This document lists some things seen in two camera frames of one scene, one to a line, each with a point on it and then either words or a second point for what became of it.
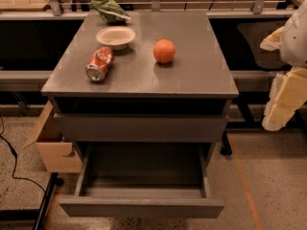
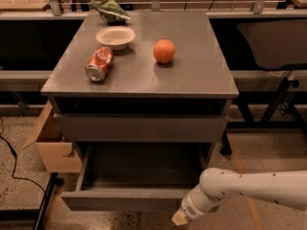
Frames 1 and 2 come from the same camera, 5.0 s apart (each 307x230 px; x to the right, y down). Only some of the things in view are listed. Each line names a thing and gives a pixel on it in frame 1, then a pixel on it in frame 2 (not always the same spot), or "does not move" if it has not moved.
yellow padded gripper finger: x=288 y=94 → x=195 y=204
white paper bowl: x=116 y=37 does not move
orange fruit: x=164 y=51 does not move
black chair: x=255 y=33 does not move
